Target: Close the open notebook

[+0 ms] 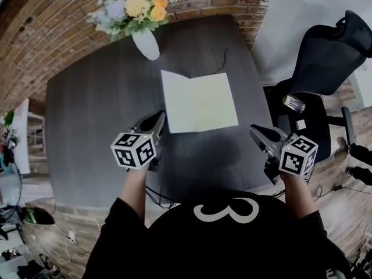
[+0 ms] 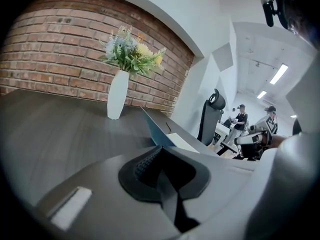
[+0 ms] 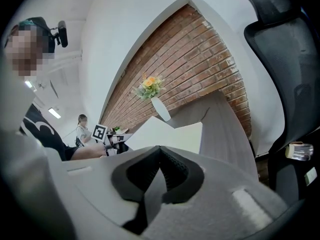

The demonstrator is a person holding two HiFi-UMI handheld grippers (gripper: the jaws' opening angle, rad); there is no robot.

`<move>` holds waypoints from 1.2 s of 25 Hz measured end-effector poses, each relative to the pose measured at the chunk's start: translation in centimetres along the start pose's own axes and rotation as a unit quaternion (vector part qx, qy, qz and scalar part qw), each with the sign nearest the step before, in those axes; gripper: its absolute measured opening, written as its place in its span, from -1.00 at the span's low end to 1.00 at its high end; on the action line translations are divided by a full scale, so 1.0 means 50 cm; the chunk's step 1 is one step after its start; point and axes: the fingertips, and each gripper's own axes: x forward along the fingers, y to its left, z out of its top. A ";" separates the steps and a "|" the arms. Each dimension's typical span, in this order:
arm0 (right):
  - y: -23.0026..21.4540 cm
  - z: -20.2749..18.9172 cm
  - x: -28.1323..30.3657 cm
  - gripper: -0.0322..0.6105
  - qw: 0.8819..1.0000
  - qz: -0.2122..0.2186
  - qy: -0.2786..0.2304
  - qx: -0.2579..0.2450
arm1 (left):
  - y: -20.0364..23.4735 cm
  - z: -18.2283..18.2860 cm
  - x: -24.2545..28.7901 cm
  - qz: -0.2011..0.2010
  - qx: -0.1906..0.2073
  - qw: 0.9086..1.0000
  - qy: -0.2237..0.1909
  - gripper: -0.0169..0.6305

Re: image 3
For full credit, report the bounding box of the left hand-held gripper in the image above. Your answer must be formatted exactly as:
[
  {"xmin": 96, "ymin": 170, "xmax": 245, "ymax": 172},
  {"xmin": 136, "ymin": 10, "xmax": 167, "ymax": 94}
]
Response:
[{"xmin": 90, "ymin": 124, "xmax": 131, "ymax": 157}]

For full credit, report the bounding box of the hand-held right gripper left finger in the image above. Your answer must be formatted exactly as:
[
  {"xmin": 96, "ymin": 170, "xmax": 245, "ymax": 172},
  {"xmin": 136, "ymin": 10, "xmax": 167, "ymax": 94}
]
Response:
[{"xmin": 111, "ymin": 145, "xmax": 161, "ymax": 236}]

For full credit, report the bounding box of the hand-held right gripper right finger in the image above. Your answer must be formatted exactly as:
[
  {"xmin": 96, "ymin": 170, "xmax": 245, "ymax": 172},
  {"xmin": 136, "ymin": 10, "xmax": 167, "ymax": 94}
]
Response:
[{"xmin": 159, "ymin": 145, "xmax": 205, "ymax": 205}]

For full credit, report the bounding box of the white notebook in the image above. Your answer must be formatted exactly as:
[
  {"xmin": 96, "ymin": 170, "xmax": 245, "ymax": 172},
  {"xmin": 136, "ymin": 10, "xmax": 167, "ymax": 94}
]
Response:
[{"xmin": 126, "ymin": 89, "xmax": 258, "ymax": 185}]

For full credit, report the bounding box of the person's left forearm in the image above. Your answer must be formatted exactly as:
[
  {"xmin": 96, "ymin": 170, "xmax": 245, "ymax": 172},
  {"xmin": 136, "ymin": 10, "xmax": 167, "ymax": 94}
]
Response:
[{"xmin": 70, "ymin": 143, "xmax": 107, "ymax": 161}]

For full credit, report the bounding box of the person's black printed shirt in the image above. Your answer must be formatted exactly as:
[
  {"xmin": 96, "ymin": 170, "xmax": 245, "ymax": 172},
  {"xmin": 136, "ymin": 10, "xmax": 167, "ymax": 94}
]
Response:
[{"xmin": 19, "ymin": 103, "xmax": 76, "ymax": 162}]

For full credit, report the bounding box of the white flower vase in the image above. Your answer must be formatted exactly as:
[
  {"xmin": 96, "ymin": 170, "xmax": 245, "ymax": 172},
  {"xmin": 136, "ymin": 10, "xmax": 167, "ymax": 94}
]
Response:
[{"xmin": 150, "ymin": 96, "xmax": 172, "ymax": 122}]

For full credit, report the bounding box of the yellow and green flower bouquet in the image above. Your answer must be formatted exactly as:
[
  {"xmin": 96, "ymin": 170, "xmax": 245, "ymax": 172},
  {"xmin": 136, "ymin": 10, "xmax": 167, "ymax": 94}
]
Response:
[{"xmin": 131, "ymin": 72, "xmax": 166, "ymax": 101}]

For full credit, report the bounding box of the person's head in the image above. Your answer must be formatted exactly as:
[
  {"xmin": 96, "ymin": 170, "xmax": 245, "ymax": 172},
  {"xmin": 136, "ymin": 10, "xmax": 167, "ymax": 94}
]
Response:
[{"xmin": 3, "ymin": 16, "xmax": 56, "ymax": 81}]

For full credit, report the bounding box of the black mesh office chair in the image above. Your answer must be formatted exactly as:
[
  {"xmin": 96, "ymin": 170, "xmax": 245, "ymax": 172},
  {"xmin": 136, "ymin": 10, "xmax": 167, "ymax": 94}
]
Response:
[{"xmin": 237, "ymin": 0, "xmax": 320, "ymax": 203}]

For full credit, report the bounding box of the black head-mounted camera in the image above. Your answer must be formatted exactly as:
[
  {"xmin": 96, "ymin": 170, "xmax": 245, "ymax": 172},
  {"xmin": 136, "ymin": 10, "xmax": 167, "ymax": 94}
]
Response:
[{"xmin": 49, "ymin": 20, "xmax": 69, "ymax": 49}]

